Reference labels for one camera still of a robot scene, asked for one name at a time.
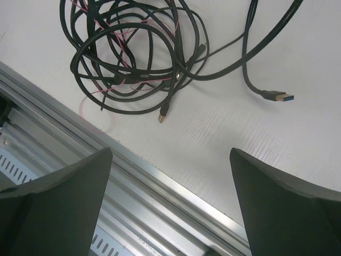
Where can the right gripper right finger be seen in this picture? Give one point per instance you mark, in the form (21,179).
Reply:
(283,214)

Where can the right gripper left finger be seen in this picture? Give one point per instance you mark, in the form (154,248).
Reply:
(53,208)

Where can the aluminium mounting rail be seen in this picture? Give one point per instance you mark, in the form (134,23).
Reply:
(144,212)

